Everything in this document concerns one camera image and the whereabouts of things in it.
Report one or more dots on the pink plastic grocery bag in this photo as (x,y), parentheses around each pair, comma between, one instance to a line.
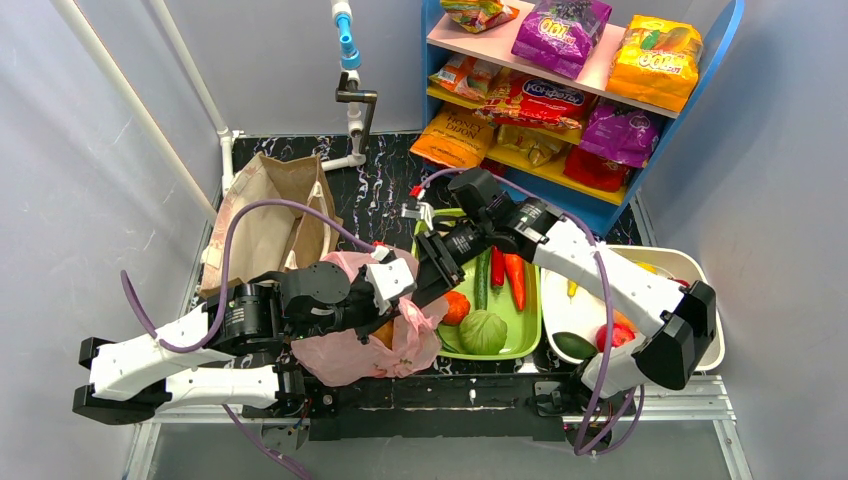
(339,359)

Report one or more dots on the purple snack bag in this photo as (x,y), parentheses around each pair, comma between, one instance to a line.
(560,36)
(622,133)

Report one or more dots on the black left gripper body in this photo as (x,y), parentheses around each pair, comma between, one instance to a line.
(361,312)

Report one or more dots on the aluminium base frame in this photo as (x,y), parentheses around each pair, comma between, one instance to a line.
(454,427)

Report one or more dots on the dark green chili pepper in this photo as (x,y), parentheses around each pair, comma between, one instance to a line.
(445,345)

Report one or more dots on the blue wooden shelf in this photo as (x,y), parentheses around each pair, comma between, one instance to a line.
(599,209)

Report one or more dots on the red apple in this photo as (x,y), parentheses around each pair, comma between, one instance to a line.
(621,334)

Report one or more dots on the red chili pepper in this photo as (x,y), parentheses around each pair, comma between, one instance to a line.
(497,269)

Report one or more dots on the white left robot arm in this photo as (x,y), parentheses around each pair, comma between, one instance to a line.
(180,364)

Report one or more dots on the red snack bag lower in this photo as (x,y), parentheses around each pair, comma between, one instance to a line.
(594,171)

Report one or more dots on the white pipe camera stand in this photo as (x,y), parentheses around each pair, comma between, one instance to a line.
(361,103)

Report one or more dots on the gold snack bag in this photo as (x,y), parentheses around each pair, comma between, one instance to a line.
(534,147)

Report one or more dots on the orange striped snack bag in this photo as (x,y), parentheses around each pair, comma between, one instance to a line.
(466,76)

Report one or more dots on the brown paper bag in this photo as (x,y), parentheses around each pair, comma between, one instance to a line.
(271,238)

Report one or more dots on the yellow snack bag top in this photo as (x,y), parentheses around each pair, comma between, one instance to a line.
(656,62)

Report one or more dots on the green plastic tray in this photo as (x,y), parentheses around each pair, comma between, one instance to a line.
(524,327)

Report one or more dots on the white diagonal pipe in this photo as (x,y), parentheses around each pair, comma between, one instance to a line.
(76,20)

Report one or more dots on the brown potato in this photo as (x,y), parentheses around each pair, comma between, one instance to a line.
(385,334)

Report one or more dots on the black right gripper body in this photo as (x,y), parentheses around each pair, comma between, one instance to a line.
(436,266)

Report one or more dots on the colourful snack bag top left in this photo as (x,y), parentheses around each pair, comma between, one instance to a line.
(477,16)

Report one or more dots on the purple snack bag lower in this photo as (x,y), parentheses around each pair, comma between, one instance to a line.
(622,133)

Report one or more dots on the green cabbage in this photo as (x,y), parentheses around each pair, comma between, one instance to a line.
(483,333)

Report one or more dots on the orange carrot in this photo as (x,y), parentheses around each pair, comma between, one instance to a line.
(515,272)

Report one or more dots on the orange bumpy fruit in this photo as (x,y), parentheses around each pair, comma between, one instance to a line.
(459,308)

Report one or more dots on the red candy bag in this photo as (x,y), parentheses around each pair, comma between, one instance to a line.
(524,100)

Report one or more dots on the green avocado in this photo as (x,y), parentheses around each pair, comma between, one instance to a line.
(574,346)

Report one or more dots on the peach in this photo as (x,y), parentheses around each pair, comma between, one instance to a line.
(621,319)

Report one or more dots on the yellow banana bunch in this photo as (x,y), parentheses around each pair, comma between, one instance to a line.
(572,286)

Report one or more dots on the green cucumber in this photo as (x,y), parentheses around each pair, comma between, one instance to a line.
(481,280)

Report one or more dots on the orange honey dijon bag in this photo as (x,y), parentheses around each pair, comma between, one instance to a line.
(455,138)

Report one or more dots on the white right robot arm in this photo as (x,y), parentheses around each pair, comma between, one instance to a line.
(677,322)

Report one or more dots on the white plastic tray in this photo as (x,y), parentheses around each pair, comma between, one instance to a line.
(584,314)

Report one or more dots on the purple snack bag top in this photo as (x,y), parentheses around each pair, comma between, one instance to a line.
(560,36)

